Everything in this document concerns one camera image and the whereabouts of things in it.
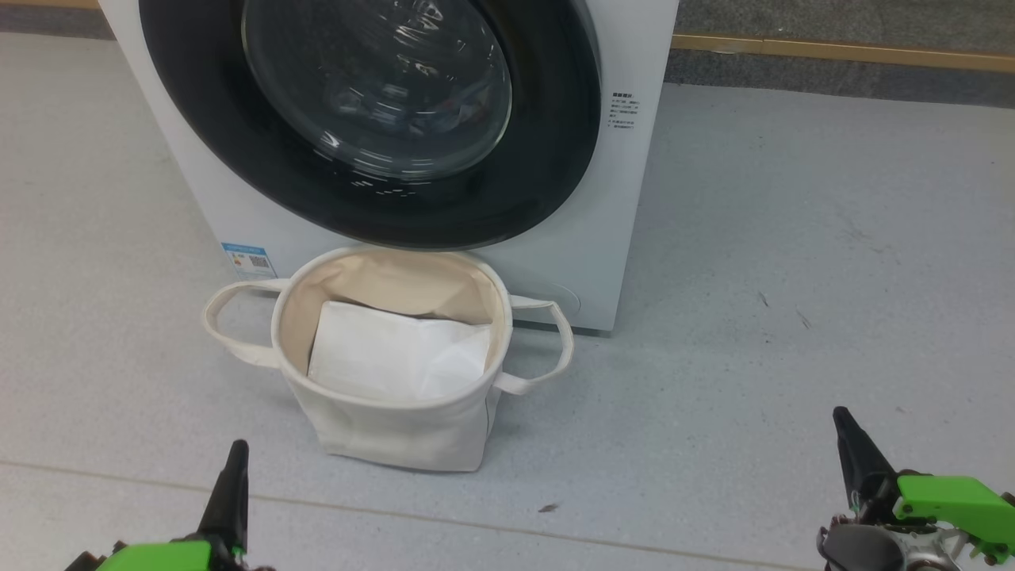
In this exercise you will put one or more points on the washing machine door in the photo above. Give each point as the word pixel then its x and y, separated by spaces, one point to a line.
pixel 238 159

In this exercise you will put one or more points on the round filter cover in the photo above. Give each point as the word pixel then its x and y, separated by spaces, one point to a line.
pixel 567 300

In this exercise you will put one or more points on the white front-load washing machine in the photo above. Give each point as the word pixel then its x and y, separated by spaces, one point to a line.
pixel 618 198

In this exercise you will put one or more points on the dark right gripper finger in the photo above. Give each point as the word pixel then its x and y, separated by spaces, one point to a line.
pixel 863 464

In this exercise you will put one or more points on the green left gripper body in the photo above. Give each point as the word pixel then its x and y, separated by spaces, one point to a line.
pixel 158 557

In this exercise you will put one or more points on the cream canvas laundry basket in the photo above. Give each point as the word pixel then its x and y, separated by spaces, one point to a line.
pixel 396 436

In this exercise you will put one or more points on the white cloth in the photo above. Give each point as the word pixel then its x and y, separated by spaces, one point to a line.
pixel 381 349

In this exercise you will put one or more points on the small printed text sticker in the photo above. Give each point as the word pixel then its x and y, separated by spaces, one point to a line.
pixel 622 111

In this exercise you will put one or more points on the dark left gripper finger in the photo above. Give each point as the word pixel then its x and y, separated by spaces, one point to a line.
pixel 232 500

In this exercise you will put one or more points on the blue energy label sticker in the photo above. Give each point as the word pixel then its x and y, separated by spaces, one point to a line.
pixel 250 260

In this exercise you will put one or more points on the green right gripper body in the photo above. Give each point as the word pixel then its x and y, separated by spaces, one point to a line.
pixel 959 503

